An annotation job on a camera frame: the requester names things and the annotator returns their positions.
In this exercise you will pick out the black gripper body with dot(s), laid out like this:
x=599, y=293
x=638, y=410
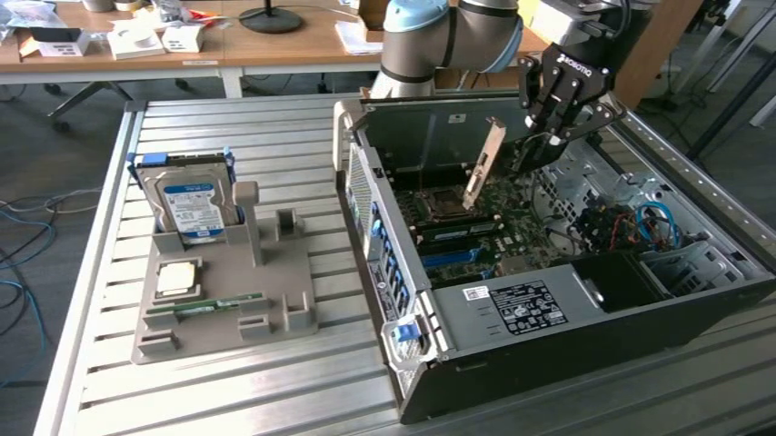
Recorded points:
x=573, y=86

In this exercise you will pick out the graphics card with metal bracket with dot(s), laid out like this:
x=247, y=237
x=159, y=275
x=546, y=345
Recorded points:
x=482, y=168

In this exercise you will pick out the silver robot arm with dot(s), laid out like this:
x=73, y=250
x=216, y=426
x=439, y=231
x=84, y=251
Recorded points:
x=418, y=45

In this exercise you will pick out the wooden cabinet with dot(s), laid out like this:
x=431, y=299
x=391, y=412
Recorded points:
x=666, y=45

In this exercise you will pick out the metal CPU socket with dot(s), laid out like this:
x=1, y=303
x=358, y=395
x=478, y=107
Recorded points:
x=442, y=202

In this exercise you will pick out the green motherboard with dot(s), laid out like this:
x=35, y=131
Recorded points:
x=521, y=236

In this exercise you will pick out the white paper booklet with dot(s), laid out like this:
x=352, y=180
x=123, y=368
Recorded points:
x=358, y=38

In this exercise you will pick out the brown cardboard box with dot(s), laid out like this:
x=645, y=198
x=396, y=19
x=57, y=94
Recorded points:
x=371, y=13

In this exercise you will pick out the dark installed RAM stick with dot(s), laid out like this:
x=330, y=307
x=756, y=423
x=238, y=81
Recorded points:
x=461, y=231

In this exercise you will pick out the silver disk bay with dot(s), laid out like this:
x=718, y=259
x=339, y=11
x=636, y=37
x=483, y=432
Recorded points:
x=697, y=268

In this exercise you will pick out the blue expansion slot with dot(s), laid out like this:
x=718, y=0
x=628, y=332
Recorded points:
x=451, y=260

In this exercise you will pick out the wooden desk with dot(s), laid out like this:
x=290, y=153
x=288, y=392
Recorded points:
x=91, y=68
x=291, y=45

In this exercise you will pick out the black lamp base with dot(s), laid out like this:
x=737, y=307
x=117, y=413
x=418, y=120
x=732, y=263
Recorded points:
x=271, y=20

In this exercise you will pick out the grey power supply unit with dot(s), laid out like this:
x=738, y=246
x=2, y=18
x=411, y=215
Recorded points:
x=473, y=318

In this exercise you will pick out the black open PC case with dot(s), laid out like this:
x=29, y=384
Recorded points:
x=606, y=345

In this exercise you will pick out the blue card latch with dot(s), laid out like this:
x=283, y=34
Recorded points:
x=407, y=330

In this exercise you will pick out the white box with black label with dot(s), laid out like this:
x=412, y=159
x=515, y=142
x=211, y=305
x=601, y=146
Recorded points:
x=181, y=38

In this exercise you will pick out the grey printed parts rack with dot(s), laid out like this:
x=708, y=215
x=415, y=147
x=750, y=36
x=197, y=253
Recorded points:
x=236, y=281

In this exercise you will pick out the beige tape roll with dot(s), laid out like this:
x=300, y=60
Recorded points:
x=127, y=4

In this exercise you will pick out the silver CPU chip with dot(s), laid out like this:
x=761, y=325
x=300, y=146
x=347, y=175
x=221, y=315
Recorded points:
x=177, y=278

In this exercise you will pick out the green RAM stick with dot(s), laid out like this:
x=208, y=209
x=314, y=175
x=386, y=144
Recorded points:
x=205, y=305

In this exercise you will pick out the black chair base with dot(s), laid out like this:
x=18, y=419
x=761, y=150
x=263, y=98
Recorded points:
x=84, y=97

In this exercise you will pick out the metal cup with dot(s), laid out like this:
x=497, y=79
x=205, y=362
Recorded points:
x=97, y=4

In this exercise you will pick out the white box with black lid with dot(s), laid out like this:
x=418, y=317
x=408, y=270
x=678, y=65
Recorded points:
x=60, y=43

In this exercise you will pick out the clear plastic bag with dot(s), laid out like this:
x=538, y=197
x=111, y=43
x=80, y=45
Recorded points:
x=26, y=11

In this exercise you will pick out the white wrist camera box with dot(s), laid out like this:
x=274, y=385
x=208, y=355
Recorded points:
x=569, y=20

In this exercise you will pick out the hard disk with blue bracket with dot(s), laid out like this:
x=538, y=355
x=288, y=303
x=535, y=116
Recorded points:
x=191, y=209

